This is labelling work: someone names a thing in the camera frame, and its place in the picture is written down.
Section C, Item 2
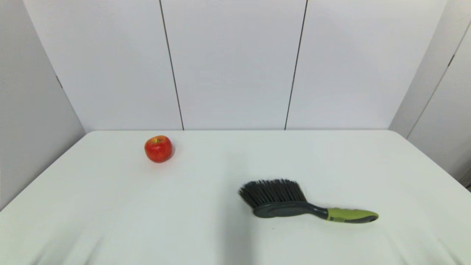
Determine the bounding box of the red apple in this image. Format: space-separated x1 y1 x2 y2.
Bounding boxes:
144 135 173 163

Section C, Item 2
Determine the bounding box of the black brush with green handle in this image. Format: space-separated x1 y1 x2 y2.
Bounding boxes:
238 179 379 224

